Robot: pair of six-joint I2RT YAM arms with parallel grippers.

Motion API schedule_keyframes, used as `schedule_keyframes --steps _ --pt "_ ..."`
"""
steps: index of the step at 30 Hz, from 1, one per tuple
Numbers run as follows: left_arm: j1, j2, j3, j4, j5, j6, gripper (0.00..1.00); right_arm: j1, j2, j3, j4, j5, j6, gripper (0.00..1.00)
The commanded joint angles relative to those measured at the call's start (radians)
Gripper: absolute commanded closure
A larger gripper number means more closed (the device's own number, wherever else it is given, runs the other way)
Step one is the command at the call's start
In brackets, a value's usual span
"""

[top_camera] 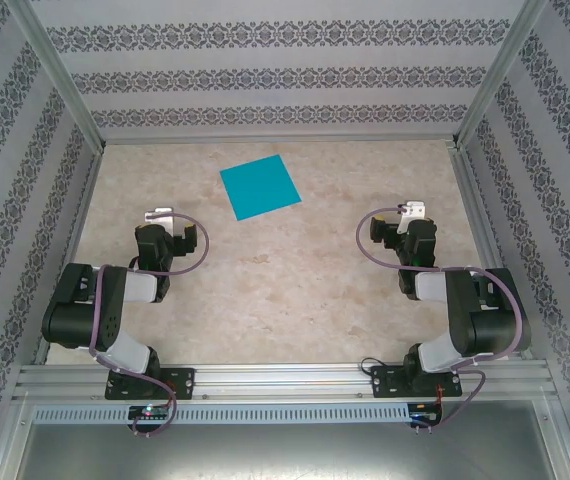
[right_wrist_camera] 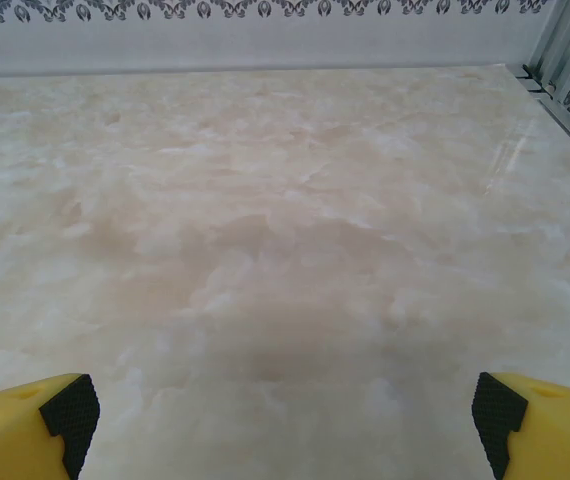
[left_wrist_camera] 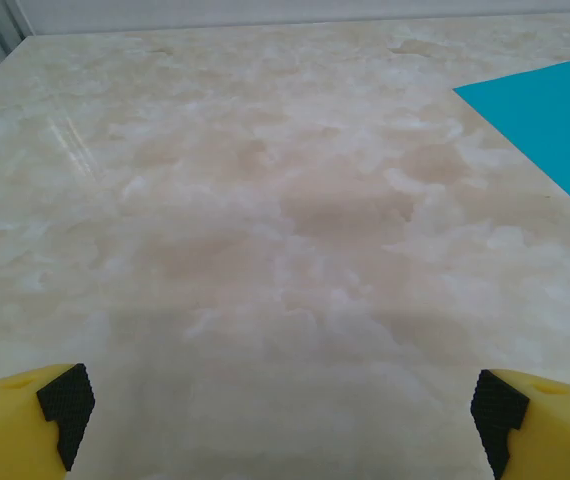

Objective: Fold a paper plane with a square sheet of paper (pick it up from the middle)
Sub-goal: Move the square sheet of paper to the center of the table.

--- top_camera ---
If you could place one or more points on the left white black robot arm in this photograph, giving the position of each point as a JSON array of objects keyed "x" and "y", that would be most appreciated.
[{"x": 72, "y": 320}]

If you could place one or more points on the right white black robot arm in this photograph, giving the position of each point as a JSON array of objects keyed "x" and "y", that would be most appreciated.
[{"x": 495, "y": 325}]

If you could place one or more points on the aluminium table edge rail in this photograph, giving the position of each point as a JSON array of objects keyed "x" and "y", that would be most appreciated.
[
  {"x": 280, "y": 140},
  {"x": 481, "y": 225},
  {"x": 71, "y": 250}
]

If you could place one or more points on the teal square paper sheet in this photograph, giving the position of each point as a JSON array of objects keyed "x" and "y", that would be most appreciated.
[{"x": 260, "y": 187}]

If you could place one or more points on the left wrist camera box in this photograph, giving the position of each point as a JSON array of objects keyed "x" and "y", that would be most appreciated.
[{"x": 160, "y": 215}]

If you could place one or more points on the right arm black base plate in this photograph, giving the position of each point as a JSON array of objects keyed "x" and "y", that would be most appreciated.
[{"x": 385, "y": 382}]

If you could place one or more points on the aluminium mounting rail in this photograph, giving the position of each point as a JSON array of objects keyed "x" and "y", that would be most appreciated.
[{"x": 285, "y": 380}]

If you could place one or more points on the aluminium corner post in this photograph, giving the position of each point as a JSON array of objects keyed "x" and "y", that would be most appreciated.
[
  {"x": 61, "y": 75},
  {"x": 496, "y": 75}
]

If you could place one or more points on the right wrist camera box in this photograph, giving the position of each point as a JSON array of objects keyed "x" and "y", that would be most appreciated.
[{"x": 412, "y": 210}]

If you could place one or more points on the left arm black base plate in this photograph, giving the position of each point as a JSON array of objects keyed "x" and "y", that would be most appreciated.
[{"x": 182, "y": 382}]

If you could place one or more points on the grey metal sheet panel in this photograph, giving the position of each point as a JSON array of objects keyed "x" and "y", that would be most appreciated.
[{"x": 285, "y": 455}]

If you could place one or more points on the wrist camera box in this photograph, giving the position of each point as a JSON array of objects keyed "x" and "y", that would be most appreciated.
[
  {"x": 160, "y": 215},
  {"x": 412, "y": 210}
]

